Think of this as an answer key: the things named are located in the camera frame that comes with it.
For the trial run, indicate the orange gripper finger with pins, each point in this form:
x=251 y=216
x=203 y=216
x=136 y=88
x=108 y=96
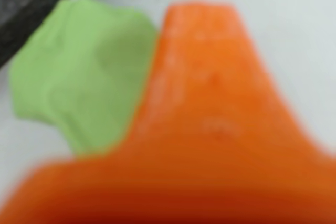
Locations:
x=199 y=129

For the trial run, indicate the green paper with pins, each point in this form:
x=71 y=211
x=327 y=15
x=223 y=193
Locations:
x=78 y=77

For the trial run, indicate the long grey foam border strip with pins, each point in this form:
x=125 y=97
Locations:
x=21 y=11

